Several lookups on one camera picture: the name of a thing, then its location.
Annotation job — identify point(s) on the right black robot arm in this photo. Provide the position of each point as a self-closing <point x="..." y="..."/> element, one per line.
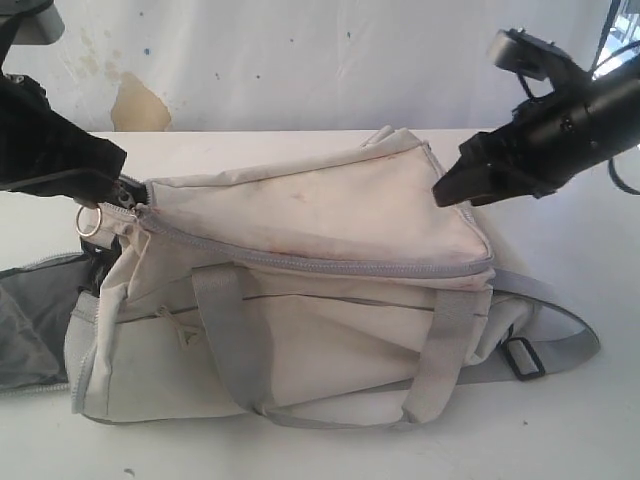
<point x="626" y="85"/>

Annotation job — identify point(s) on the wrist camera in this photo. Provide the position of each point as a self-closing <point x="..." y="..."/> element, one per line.
<point x="527" y="56"/>
<point x="30" y="22"/>

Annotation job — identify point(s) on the white fabric zipper bag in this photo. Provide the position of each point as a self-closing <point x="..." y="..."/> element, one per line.
<point x="314" y="285"/>

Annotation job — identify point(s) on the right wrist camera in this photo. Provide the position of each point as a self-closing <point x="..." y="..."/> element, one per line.
<point x="527" y="56"/>

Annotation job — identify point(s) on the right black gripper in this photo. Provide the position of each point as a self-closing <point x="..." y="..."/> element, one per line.
<point x="535" y="154"/>

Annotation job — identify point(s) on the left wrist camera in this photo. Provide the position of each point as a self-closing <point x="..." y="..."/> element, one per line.
<point x="30" y="22"/>

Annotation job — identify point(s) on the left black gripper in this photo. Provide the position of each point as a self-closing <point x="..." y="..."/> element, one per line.
<point x="41" y="152"/>

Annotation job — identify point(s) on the beige tape patch on wall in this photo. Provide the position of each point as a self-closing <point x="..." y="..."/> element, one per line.
<point x="137" y="108"/>

